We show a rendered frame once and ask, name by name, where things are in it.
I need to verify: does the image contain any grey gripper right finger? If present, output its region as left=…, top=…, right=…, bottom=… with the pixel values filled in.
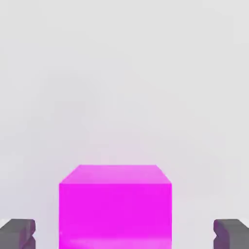
left=213, top=218, right=249, bottom=249

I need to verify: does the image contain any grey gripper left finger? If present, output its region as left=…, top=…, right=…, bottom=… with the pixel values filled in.
left=0, top=218, right=36, bottom=249

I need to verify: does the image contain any small magenta cube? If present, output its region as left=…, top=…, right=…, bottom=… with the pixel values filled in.
left=58, top=164, right=173, bottom=249

